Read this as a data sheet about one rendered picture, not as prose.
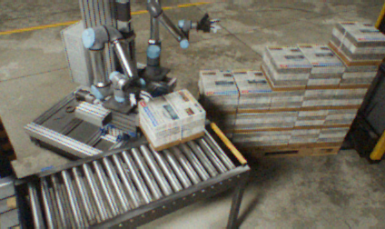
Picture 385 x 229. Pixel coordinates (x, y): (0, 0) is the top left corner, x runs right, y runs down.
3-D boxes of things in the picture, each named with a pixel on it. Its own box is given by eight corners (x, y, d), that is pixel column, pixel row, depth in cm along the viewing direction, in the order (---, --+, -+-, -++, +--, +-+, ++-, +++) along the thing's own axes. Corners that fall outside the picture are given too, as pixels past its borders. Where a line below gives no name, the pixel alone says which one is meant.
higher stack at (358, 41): (296, 130, 361) (334, 20, 279) (321, 129, 365) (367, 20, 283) (310, 155, 332) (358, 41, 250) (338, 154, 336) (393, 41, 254)
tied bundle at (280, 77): (259, 68, 301) (263, 45, 286) (289, 67, 304) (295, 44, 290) (271, 92, 272) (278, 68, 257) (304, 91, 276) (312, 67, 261)
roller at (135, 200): (118, 156, 218) (118, 151, 215) (144, 211, 187) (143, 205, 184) (111, 158, 216) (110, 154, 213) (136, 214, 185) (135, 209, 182)
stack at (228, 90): (193, 135, 346) (199, 69, 293) (297, 130, 361) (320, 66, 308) (199, 163, 317) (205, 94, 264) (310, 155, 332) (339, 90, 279)
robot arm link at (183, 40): (151, -2, 242) (192, 44, 267) (153, -6, 251) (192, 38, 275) (140, 8, 247) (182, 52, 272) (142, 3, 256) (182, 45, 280)
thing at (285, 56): (265, 46, 285) (265, 45, 284) (295, 45, 289) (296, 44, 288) (278, 68, 257) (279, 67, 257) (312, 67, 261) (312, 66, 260)
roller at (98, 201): (89, 165, 211) (88, 161, 207) (111, 224, 179) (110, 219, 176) (82, 168, 209) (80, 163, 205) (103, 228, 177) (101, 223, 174)
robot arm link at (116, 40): (114, 24, 223) (143, 90, 227) (99, 28, 218) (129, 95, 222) (119, 18, 213) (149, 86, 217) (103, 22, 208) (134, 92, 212)
